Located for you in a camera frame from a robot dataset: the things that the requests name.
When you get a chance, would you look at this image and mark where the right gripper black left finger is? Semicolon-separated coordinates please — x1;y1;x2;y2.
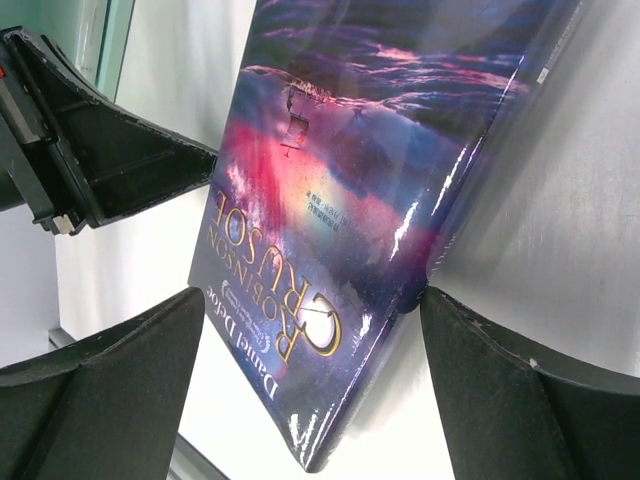
1;288;205;479

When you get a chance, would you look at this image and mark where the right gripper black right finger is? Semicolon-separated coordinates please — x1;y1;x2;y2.
420;289;639;479

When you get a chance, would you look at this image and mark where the mint green shelf cabinet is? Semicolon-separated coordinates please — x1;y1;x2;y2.
29;0;137;104

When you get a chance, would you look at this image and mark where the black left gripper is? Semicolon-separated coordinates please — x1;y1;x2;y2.
1;27;218;235

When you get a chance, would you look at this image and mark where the dark Robinson Crusoe book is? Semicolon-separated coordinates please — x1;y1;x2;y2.
189;1;585;473

